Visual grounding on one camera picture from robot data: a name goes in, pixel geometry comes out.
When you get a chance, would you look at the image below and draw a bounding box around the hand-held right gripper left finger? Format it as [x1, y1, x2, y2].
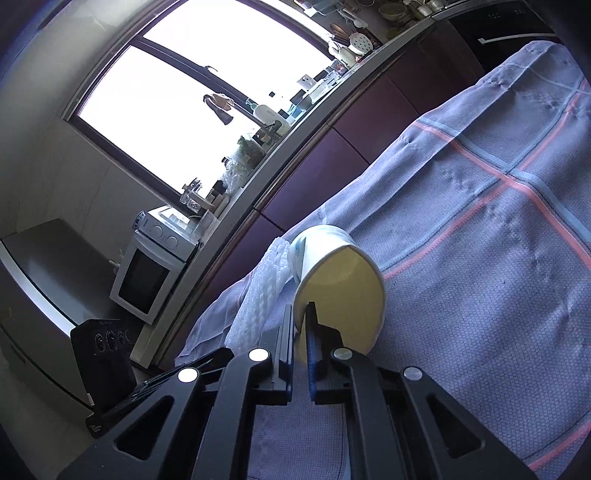
[58, 305, 296, 480]

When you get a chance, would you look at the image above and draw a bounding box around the clear plastic container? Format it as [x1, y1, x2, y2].
[185, 210, 218, 232]

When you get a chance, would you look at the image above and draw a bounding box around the black built-in oven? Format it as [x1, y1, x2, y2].
[443, 0, 564, 70]

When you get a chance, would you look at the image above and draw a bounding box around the dark framed window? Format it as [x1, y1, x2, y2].
[65, 0, 342, 199]

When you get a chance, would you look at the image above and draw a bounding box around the jar with green contents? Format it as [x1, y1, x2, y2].
[238, 136, 264, 167]

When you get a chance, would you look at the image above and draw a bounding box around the grey refrigerator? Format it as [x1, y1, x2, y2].
[0, 219, 125, 411]

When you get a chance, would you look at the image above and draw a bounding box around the clear plastic bag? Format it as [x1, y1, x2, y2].
[222, 161, 247, 188]

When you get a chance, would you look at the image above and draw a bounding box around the metal kitchen faucet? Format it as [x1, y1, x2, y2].
[203, 92, 289, 134]

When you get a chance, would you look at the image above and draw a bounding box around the blue checked cloth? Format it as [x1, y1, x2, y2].
[175, 41, 591, 480]

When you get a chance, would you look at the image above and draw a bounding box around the glass jar with lid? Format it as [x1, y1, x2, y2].
[181, 178, 206, 208]

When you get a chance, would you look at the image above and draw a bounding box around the white printed paper cup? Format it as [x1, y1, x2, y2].
[288, 224, 386, 365]

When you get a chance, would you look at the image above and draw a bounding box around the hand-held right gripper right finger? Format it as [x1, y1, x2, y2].
[305, 302, 539, 480]

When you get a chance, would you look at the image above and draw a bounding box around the white foam fruit net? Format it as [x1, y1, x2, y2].
[225, 236, 301, 352]

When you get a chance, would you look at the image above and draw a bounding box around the white microwave oven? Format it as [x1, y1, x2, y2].
[109, 206, 200, 325]

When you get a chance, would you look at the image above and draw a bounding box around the kitchen counter with cabinets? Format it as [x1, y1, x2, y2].
[129, 0, 561, 370]

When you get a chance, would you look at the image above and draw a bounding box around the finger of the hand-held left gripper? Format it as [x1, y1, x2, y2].
[137, 347, 235, 394]
[88, 371, 184, 438]

